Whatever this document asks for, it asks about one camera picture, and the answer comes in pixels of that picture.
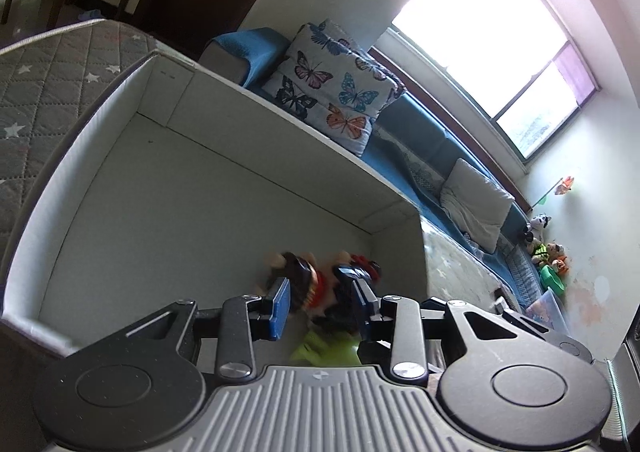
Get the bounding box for butterfly print pillow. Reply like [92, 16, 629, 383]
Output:
[261, 19, 407, 157]

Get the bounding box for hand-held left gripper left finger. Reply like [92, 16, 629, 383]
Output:
[124, 276, 292, 379]

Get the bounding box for lime green toy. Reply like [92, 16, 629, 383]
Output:
[289, 328, 362, 367]

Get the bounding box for white cardboard box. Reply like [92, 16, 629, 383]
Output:
[0, 50, 437, 369]

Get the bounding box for pile of plush toys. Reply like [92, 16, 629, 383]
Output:
[531, 241, 571, 277]

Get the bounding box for clear plastic container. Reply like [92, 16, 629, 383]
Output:
[525, 288, 571, 333]

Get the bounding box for toy figure with black hair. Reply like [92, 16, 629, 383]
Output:
[264, 252, 335, 319]

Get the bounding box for white pillow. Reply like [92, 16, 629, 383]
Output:
[439, 158, 516, 253]

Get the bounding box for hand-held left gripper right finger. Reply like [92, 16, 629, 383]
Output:
[334, 266, 596, 380]

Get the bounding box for black and white plush toy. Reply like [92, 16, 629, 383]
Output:
[523, 214, 552, 245]

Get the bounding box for orange pinwheel toy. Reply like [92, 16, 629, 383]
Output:
[531, 176, 575, 209]

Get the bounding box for window with brown frame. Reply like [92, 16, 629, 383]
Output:
[371, 0, 601, 163]

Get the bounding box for blue sofa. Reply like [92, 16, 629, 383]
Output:
[200, 26, 547, 313]

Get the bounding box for blue-grey quilted cushion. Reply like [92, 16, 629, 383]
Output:
[500, 236, 546, 309]

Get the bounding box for grey star quilted blanket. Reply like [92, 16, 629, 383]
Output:
[0, 19, 521, 369]

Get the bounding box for purple curtain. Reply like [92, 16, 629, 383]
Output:
[552, 42, 599, 105]

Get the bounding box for dark blue and red toy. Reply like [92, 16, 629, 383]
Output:
[320, 252, 384, 333]

